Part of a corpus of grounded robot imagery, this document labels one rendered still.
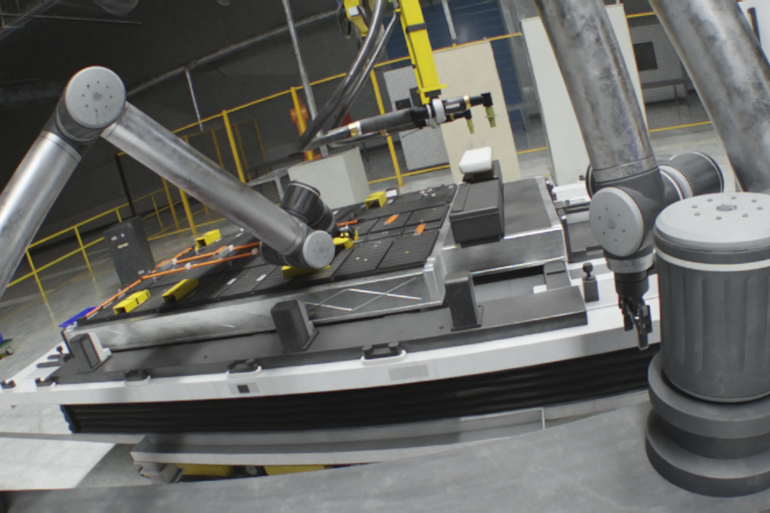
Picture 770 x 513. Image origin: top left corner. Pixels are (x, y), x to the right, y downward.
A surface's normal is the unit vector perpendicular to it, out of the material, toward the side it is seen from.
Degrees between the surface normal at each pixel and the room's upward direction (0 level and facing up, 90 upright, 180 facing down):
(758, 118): 78
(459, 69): 90
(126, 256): 90
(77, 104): 91
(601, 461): 0
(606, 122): 85
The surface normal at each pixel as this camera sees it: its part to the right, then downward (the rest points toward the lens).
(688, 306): -0.87, 0.34
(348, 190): -0.18, 0.34
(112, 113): 0.74, 0.14
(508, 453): -0.24, -0.92
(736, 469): -0.34, -0.71
